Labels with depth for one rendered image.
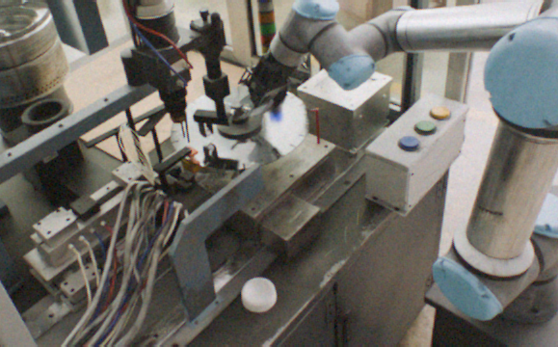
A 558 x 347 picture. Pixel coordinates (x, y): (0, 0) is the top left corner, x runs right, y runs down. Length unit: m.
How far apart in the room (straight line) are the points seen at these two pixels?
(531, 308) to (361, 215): 0.38
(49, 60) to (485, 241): 1.24
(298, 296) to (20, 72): 0.97
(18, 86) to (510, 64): 1.30
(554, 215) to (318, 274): 0.46
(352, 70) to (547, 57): 0.38
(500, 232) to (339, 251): 0.45
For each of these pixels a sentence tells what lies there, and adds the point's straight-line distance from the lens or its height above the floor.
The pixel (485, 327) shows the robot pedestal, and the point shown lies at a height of 0.75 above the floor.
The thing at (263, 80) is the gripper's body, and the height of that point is 1.11.
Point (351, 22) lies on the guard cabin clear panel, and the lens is 1.56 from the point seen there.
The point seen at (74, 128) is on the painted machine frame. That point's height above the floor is 1.03.
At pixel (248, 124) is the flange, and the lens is 1.26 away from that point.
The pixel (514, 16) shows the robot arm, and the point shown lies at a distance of 0.90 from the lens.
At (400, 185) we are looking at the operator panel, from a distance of 1.28.
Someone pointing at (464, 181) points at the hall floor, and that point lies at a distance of 2.58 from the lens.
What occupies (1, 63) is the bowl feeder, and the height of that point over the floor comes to 1.04.
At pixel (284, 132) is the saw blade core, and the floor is 0.95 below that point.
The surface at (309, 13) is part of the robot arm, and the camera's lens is 1.00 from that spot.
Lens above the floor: 1.70
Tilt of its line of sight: 36 degrees down
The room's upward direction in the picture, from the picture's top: 8 degrees counter-clockwise
